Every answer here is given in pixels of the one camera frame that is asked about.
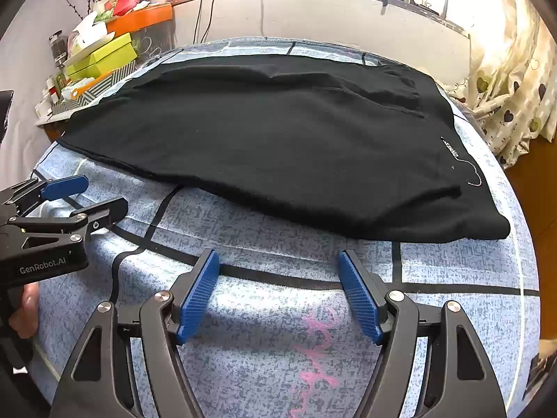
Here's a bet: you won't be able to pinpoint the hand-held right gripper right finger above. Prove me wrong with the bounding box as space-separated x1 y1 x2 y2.
338 249 508 418

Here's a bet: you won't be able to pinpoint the green cardboard box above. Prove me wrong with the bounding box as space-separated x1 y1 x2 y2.
65 32 138 81

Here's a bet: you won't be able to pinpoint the white paper box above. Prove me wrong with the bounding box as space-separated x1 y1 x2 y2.
70 11 115 53

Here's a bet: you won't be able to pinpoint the black cable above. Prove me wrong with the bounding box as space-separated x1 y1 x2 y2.
204 0 217 46
194 0 207 46

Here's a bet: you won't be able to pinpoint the person's left hand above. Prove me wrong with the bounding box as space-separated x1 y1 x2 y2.
9 283 40 339

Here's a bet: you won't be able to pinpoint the blue patterned blanket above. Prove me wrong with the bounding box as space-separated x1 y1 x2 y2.
26 37 542 418

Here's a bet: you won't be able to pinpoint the dark glass jar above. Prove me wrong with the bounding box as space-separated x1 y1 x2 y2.
49 30 70 68

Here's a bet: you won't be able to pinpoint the heart print curtain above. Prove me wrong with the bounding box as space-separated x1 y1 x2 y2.
446 0 557 170

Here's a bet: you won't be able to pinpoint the dark panel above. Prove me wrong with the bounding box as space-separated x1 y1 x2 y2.
0 89 14 144

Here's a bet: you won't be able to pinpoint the striped black white box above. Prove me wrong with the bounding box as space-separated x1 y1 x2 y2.
52 59 140 114

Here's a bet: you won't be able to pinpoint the orange tray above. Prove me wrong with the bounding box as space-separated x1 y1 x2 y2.
104 2 173 36

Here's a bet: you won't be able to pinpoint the black pants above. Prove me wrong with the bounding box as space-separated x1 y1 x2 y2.
56 54 511 242

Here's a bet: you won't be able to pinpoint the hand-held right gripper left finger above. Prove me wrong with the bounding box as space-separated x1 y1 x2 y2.
50 248 220 418

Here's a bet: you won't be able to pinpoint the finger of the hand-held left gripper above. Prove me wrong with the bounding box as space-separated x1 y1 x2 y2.
9 197 129 245
0 175 89 216

